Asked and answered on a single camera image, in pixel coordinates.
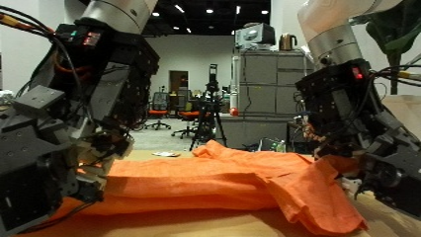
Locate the orange button-up shirt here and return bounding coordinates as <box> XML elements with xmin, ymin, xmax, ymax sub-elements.
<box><xmin>17</xmin><ymin>139</ymin><xmax>368</xmax><ymax>237</ymax></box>

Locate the small flat paper piece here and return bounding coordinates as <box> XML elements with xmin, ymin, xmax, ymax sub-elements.
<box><xmin>150</xmin><ymin>150</ymin><xmax>181</xmax><ymax>158</ymax></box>

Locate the crumpled white bag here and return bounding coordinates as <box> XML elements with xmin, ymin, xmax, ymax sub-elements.
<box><xmin>0</xmin><ymin>89</ymin><xmax>15</xmax><ymax>104</ymax></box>

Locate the tall grey filing cabinet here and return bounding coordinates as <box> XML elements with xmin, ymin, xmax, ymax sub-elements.
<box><xmin>231</xmin><ymin>48</ymin><xmax>315</xmax><ymax>117</ymax></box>

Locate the low grey cabinet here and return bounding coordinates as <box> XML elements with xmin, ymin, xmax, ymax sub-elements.
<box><xmin>215</xmin><ymin>113</ymin><xmax>292</xmax><ymax>151</ymax></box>

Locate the orange seat office chair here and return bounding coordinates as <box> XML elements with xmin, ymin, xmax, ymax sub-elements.
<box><xmin>143</xmin><ymin>92</ymin><xmax>173</xmax><ymax>131</ymax></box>
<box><xmin>169</xmin><ymin>98</ymin><xmax>202</xmax><ymax>139</ymax></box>

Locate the copper kettle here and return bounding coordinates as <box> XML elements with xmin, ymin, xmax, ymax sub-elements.
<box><xmin>276</xmin><ymin>33</ymin><xmax>298</xmax><ymax>51</ymax></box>

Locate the dark green leafy plant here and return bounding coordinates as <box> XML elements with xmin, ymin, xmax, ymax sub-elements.
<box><xmin>350</xmin><ymin>0</ymin><xmax>421</xmax><ymax>97</ymax></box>

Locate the brown door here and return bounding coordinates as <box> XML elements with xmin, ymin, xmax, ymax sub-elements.
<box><xmin>167</xmin><ymin>69</ymin><xmax>189</xmax><ymax>96</ymax></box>

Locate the grey box appliance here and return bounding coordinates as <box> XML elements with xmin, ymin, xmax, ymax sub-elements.
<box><xmin>234</xmin><ymin>22</ymin><xmax>275</xmax><ymax>51</ymax></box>

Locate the black left hand cable bundle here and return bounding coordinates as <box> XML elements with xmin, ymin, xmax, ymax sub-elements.
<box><xmin>371</xmin><ymin>60</ymin><xmax>421</xmax><ymax>88</ymax></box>

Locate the black camera tripod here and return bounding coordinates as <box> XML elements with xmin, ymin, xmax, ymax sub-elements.
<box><xmin>187</xmin><ymin>63</ymin><xmax>229</xmax><ymax>153</ymax></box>

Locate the yellow sleeved cable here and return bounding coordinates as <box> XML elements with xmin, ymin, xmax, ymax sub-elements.
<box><xmin>0</xmin><ymin>13</ymin><xmax>47</xmax><ymax>35</ymax></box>

